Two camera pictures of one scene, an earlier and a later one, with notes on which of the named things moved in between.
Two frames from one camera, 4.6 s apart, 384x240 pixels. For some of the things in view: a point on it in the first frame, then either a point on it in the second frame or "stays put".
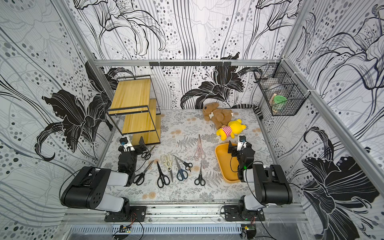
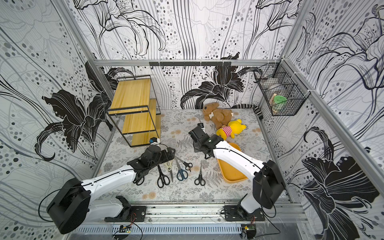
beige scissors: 168,160 stays put
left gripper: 143,146 to 171,156
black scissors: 200,180 stays put
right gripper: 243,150 to 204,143
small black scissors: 187,165 stays put
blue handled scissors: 182,174 stays put
